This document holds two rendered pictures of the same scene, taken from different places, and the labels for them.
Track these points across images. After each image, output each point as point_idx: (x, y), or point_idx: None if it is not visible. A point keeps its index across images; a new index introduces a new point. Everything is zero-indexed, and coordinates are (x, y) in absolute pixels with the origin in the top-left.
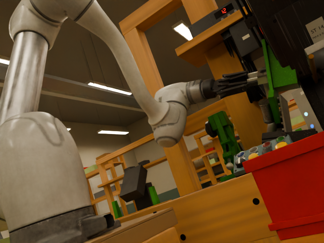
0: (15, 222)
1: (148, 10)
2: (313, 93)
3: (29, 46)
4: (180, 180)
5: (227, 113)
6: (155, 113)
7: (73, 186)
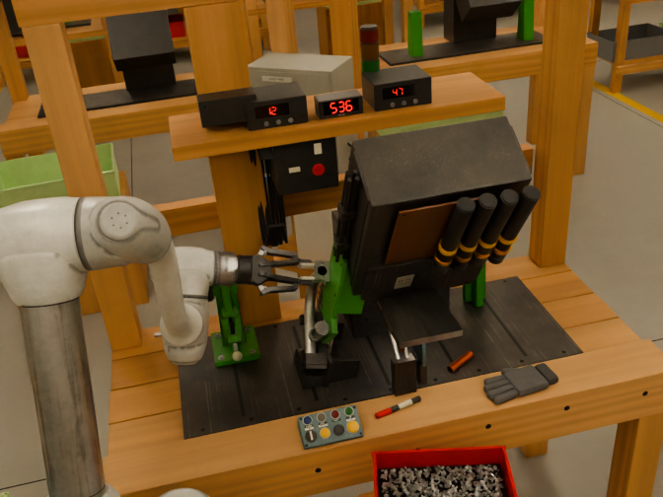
0: None
1: (101, 2)
2: None
3: (76, 333)
4: (115, 323)
5: (210, 226)
6: (186, 335)
7: None
